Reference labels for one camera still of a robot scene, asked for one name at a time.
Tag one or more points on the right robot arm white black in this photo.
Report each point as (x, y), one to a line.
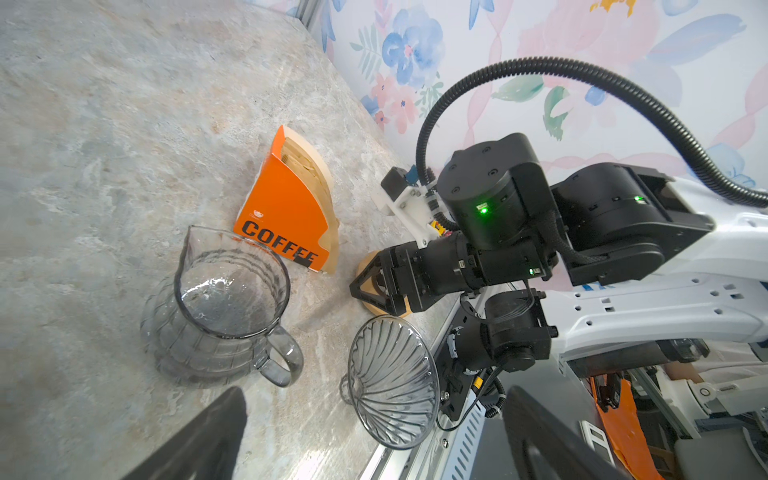
(614, 255)

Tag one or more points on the grey glass dripper cone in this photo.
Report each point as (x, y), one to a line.
(392, 382)

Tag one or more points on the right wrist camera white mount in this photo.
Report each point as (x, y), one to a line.
(395, 196)

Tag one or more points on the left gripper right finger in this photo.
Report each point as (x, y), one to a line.
(537, 437)

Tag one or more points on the orange coffee filter pack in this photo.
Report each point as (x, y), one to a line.
(289, 208)

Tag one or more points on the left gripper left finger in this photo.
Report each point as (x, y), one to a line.
(206, 448)

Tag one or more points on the grey glass carafe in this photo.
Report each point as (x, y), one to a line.
(218, 317)

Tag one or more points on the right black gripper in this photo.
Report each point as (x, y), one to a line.
(423, 276)

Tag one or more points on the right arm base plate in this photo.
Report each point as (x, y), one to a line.
(454, 382)

